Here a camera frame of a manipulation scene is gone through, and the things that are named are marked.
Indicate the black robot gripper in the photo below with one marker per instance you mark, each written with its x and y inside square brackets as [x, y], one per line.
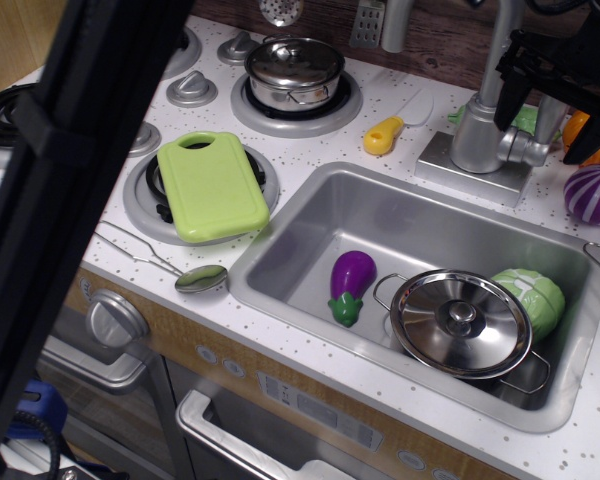
[566, 69]

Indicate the green toy vegetable behind faucet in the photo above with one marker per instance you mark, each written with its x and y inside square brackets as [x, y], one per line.
[526, 119]

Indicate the purple striped toy onion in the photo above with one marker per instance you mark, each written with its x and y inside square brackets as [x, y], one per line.
[582, 194]

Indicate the silver toy faucet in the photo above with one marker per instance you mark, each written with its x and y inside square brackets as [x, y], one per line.
[466, 161]

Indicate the silver range hood pipe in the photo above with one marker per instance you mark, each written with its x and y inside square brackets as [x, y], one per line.
[395, 26]

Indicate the green toy cabbage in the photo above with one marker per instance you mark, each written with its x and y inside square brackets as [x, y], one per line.
[541, 298]

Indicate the hanging slotted metal spatula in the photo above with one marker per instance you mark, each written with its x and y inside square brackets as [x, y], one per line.
[367, 26]

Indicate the steel pot in sink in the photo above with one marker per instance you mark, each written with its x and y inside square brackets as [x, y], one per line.
[480, 370]

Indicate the steel pot lid with knob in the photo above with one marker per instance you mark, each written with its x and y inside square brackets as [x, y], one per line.
[460, 320]

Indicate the back right stove burner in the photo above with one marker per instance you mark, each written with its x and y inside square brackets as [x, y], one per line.
[333, 116]

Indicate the stove burner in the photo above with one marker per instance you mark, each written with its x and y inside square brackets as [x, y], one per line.
[185, 55]
[140, 203]
[333, 116]

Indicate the purple toy eggplant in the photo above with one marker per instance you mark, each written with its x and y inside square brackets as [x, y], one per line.
[351, 276]

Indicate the grey toy sink basin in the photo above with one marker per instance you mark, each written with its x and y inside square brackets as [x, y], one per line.
[433, 314]

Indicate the steel pot on burner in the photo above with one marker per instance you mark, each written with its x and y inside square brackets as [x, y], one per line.
[294, 74]

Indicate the hanging perforated metal skimmer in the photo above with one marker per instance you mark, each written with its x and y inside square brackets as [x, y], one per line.
[281, 13]

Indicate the grey stove knob back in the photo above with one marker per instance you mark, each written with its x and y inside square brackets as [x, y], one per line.
[236, 50]

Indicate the grey stove knob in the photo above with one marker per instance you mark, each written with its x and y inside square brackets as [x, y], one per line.
[147, 140]
[191, 91]
[236, 50]

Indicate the green plastic cutting board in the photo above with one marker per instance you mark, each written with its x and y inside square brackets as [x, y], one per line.
[210, 187]

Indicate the grey stove knob middle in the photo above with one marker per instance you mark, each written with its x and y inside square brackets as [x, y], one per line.
[191, 91]

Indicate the back left stove burner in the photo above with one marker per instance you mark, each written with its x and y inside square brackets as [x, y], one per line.
[185, 55]

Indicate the metal ladle spoon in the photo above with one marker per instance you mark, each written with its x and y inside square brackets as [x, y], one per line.
[194, 281]

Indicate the grey stove knob front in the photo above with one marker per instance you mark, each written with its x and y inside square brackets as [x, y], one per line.
[147, 140]

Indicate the front right stove burner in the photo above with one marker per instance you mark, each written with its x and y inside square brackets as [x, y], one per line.
[140, 203]

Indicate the silver oven dial knob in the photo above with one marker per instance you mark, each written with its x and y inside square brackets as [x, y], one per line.
[112, 321]

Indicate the silver faucet lever handle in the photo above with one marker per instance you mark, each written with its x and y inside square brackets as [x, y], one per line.
[521, 147]

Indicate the yellow handled toy knife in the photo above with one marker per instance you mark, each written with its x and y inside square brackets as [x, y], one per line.
[380, 139]

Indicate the black camera stand frame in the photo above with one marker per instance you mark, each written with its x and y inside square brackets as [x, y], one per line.
[76, 127]

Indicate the silver dishwasher door handle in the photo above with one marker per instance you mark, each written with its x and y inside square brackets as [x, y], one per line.
[190, 418]

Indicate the silver oven door handle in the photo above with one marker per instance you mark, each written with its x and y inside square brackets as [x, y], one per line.
[124, 371]

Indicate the blue object with black cable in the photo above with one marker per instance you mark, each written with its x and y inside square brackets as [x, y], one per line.
[40, 415]

